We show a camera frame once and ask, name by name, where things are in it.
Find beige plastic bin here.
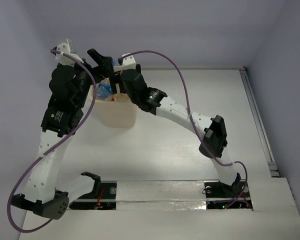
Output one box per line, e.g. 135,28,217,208
90,65,137,129

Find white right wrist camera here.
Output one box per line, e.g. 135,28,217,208
117,53,141,73

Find aluminium rail at table edge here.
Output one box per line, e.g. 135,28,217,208
239,67,281,178

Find large blue label bottle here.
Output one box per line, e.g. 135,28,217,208
96,82,112,100

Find silver tape base strip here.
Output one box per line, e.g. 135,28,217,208
115,180,207,211

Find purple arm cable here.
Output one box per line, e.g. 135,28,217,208
6,49,96,232
117,50,248,210

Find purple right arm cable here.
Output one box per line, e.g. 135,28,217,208
117,50,248,210

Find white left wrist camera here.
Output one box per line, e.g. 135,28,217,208
53,38,75,67

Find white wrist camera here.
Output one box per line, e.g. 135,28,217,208
53,38,75,67
117,53,141,73

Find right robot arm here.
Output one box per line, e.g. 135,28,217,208
109,69,241,196

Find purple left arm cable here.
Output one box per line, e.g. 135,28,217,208
6,49,96,232

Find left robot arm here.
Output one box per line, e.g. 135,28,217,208
6,47,114,222

